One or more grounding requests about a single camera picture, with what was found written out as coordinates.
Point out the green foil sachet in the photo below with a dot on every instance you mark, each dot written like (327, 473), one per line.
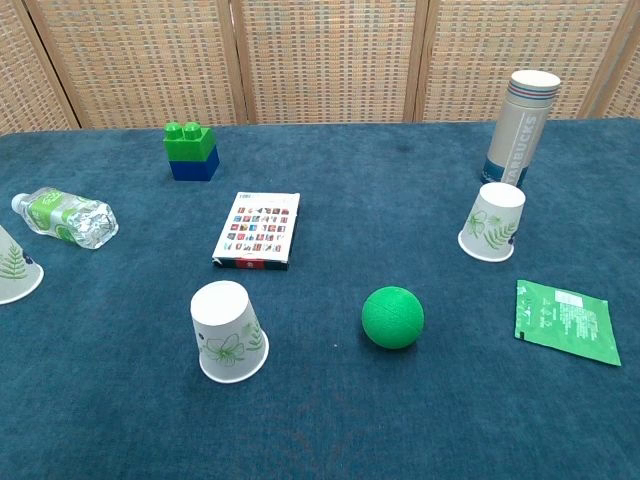
(565, 322)

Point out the blue toy brick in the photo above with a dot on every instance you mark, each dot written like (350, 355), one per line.
(192, 170)

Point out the white card game box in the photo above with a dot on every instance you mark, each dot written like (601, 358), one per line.
(257, 225)

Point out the blue carpet table cover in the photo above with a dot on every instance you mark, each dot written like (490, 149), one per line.
(320, 425)

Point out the green ball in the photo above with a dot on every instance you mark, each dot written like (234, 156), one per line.
(393, 317)

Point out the beige Starbucks tumbler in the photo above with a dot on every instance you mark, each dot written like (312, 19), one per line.
(520, 130)

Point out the green toy brick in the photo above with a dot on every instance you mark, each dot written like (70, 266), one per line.
(192, 147)

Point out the clear plastic water bottle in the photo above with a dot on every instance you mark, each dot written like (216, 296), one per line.
(70, 217)

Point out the woven folding screen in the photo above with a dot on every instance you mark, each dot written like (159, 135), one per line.
(325, 60)

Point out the floral print paper cup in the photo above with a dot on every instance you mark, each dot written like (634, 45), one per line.
(225, 330)
(15, 280)
(492, 222)

